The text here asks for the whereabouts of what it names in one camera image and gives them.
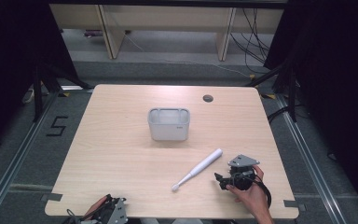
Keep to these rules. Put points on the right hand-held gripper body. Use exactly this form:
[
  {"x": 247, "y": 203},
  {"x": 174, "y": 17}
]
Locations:
[{"x": 241, "y": 174}]

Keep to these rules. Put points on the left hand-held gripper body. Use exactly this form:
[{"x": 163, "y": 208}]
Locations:
[{"x": 115, "y": 212}]

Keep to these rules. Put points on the white electric toothbrush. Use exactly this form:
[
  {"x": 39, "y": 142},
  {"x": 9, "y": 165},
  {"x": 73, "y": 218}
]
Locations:
[{"x": 203, "y": 164}]

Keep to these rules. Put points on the grey plastic storage box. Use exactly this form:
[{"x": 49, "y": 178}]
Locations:
[{"x": 168, "y": 130}]

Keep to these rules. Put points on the person's left hand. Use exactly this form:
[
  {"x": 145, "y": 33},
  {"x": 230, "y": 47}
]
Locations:
[{"x": 93, "y": 209}]

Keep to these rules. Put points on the person's right hand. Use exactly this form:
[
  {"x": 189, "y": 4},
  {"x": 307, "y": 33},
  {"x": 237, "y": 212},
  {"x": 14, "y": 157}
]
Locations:
[{"x": 252, "y": 199}]

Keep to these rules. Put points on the grey tape strip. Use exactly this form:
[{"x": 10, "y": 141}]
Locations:
[
  {"x": 51, "y": 197},
  {"x": 294, "y": 204}
]

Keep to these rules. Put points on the black metal stand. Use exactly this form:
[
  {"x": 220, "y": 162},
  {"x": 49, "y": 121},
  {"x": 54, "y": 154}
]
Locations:
[
  {"x": 292, "y": 93},
  {"x": 38, "y": 93}
]

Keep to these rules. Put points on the black curtain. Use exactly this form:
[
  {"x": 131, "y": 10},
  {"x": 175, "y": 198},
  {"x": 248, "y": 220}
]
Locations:
[
  {"x": 335, "y": 77},
  {"x": 9, "y": 62}
]

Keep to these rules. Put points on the beige wooden desk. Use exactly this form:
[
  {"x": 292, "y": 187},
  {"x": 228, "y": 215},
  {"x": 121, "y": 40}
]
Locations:
[{"x": 167, "y": 18}]

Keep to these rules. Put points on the metal floor rail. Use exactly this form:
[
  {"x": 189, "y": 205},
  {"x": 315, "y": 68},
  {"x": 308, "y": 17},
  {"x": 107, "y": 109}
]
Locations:
[
  {"x": 310, "y": 161},
  {"x": 15, "y": 161}
]

